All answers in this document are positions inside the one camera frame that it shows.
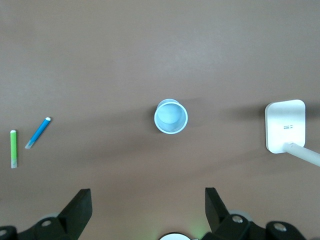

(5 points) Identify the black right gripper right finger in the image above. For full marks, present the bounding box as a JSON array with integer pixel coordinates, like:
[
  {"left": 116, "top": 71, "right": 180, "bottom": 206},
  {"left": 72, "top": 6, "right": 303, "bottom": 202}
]
[{"left": 199, "top": 187, "right": 308, "bottom": 240}]

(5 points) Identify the green marker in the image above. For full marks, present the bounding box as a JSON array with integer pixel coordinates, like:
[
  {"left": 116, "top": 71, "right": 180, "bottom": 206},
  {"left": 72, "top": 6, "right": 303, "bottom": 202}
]
[{"left": 9, "top": 129, "right": 19, "bottom": 169}]

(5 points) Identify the white lamp stand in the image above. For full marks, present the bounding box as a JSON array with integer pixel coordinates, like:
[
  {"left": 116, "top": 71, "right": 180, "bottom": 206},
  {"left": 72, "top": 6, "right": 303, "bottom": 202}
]
[{"left": 264, "top": 99, "right": 320, "bottom": 168}]

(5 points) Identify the blue marker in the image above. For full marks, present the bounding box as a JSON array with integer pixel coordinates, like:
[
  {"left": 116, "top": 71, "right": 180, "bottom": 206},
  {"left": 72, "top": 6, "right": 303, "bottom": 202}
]
[{"left": 24, "top": 116, "right": 52, "bottom": 150}]

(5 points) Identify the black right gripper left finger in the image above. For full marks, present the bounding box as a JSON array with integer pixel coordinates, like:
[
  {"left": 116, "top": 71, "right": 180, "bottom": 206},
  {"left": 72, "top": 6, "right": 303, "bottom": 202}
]
[{"left": 0, "top": 188, "right": 93, "bottom": 240}]

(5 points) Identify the blue mesh cup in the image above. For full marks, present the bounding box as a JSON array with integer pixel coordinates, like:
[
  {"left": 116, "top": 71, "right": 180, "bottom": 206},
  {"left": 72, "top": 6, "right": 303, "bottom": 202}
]
[{"left": 153, "top": 98, "right": 189, "bottom": 135}]

